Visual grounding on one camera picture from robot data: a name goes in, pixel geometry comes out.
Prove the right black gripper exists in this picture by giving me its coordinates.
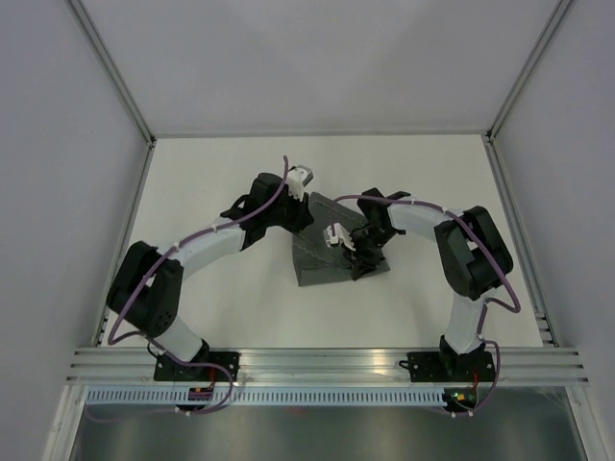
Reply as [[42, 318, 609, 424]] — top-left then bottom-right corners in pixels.
[[341, 226, 399, 281]]

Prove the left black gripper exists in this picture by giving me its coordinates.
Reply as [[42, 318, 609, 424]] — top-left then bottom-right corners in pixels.
[[265, 185, 314, 234]]

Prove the grey cloth napkin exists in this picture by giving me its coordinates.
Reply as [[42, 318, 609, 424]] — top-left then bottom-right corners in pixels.
[[292, 188, 396, 287]]

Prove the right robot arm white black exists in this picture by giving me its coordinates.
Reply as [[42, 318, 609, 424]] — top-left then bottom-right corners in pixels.
[[342, 188, 513, 382]]

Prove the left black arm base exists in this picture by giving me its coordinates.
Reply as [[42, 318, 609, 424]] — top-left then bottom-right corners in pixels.
[[153, 351, 240, 382]]

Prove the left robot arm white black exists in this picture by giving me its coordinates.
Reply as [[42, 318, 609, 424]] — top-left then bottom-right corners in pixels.
[[106, 166, 313, 380]]

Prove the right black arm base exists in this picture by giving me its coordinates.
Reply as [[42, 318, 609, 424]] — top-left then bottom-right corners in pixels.
[[398, 351, 496, 383]]

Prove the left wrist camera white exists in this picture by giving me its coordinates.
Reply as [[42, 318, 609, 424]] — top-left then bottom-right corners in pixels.
[[285, 165, 313, 202]]

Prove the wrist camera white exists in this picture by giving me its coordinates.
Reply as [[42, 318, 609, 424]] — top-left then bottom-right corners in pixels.
[[285, 165, 313, 202], [323, 223, 356, 252]]

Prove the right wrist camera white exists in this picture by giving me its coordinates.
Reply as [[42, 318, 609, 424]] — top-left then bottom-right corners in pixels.
[[323, 223, 356, 252]]

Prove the aluminium front rail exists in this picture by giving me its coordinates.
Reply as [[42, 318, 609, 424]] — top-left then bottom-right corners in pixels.
[[64, 347, 589, 387]]

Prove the left aluminium frame post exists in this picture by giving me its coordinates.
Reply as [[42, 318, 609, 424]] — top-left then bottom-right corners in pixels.
[[65, 0, 156, 147]]

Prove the aluminium frame post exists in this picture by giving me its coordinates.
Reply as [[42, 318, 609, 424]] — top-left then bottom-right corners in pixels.
[[65, 0, 156, 147], [483, 0, 576, 144]]

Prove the white slotted cable duct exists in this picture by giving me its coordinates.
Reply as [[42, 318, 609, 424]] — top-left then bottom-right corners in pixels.
[[86, 386, 445, 407]]

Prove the right aluminium frame post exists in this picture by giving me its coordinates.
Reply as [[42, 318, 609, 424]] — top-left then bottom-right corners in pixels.
[[483, 0, 576, 144]]

